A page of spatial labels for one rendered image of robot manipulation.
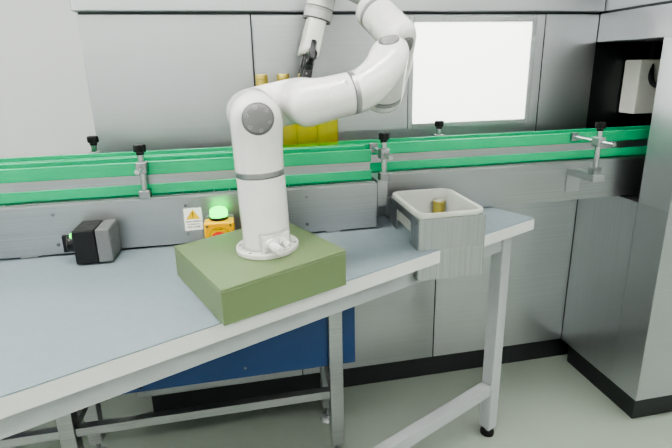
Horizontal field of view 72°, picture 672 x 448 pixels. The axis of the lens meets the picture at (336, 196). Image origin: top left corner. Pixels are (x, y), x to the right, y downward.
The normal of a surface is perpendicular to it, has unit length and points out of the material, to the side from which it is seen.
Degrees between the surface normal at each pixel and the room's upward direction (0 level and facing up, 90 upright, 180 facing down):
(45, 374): 0
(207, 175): 90
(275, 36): 90
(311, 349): 90
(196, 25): 90
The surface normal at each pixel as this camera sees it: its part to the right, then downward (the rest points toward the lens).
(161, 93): 0.19, 0.26
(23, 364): -0.02, -0.96
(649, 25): -0.98, 0.07
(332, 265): 0.58, 0.20
